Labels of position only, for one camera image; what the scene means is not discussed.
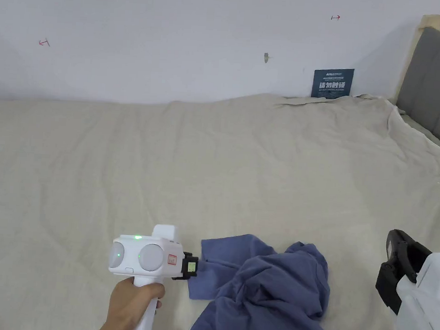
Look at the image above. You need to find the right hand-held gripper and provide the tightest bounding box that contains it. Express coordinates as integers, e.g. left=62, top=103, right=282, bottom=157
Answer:
left=372, top=228, right=440, bottom=330

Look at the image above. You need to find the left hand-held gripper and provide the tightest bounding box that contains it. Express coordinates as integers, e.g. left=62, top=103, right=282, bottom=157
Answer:
left=105, top=222, right=202, bottom=330

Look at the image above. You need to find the dark blue shirt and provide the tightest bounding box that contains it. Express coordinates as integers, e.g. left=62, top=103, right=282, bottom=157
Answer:
left=185, top=230, right=347, bottom=330

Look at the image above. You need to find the person's left hand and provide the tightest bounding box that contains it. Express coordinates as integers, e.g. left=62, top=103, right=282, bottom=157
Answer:
left=94, top=275, right=167, bottom=330

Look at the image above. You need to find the bed with beige sheet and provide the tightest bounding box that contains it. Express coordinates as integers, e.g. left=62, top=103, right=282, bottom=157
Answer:
left=0, top=71, right=440, bottom=330

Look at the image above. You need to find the grey padded headboard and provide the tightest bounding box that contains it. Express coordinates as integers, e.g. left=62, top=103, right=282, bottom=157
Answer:
left=390, top=12, right=440, bottom=161

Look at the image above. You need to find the dark blue sign card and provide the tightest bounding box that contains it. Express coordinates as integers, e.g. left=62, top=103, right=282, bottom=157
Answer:
left=310, top=66, right=355, bottom=101

